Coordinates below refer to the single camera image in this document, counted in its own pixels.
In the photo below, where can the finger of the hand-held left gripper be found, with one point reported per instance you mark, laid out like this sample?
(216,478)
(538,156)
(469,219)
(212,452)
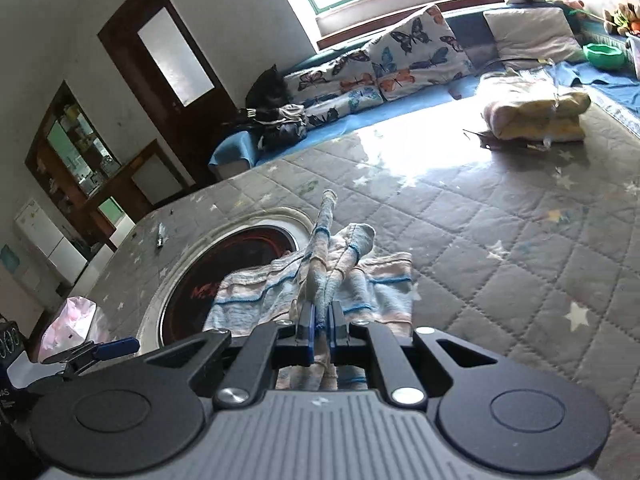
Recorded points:
(117,347)

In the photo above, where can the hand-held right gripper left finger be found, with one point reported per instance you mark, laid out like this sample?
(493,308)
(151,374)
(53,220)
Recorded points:
(309,327)

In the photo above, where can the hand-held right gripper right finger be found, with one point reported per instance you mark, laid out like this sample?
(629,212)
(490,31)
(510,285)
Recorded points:
(336,330)

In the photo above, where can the blue beige striped garment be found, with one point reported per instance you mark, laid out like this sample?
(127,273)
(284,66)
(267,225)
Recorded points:
(370,285)

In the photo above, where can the dark clothes pile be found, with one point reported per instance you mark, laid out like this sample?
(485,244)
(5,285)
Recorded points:
(280,127)

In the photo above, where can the pink white plastic bag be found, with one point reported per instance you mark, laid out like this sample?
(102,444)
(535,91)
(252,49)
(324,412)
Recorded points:
(70,320)

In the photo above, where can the round inset table cooker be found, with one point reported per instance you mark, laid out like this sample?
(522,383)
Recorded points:
(240,250)

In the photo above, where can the white refrigerator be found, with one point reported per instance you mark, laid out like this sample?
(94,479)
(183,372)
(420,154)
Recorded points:
(45,240)

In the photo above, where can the black marker pen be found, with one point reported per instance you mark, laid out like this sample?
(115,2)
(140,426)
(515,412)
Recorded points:
(160,236)

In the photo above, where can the dark wooden display cabinet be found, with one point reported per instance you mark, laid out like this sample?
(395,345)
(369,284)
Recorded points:
(145,160)

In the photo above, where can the blue corner bench sofa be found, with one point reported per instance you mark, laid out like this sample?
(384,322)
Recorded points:
(390,110)

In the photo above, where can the dark wooden glass door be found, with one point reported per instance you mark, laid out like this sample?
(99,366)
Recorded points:
(150,75)

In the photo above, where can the large butterfly print pillow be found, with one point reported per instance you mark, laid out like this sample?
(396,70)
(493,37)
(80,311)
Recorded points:
(420,50)

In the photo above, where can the folded yellow beige blanket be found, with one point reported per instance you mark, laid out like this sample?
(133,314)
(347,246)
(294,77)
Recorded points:
(530,110)

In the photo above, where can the grey pillow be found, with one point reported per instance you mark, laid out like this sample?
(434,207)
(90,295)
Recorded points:
(530,32)

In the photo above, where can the blue cloth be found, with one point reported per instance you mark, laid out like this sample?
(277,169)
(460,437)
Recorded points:
(600,82)

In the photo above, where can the green bowl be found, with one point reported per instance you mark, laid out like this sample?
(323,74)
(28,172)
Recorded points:
(605,55)

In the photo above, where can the clear plastic storage box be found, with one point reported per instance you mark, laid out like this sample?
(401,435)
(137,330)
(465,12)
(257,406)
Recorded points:
(635,55)

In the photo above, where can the brown plush toy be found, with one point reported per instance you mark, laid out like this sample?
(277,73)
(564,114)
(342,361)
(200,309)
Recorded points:
(622,17)

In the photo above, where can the teal wall picture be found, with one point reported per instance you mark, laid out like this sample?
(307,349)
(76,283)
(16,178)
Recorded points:
(9,259)

